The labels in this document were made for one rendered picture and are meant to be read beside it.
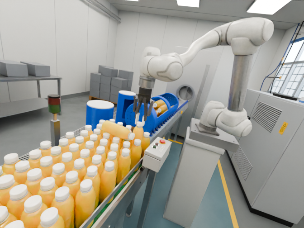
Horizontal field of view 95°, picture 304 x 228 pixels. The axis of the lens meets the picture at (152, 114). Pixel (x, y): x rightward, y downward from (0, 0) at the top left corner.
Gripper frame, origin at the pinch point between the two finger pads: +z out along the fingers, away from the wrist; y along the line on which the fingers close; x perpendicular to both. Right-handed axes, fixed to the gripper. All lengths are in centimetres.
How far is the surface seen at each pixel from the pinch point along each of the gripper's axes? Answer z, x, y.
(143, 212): 65, 4, -16
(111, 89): 66, -297, 257
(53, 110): 3, 22, 47
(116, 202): 31.0, 30.5, -9.0
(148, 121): 10.5, -24.9, 3.8
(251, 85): -30, -554, -167
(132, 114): 8.8, -24.9, 19.6
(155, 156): 11.4, 12.3, -17.7
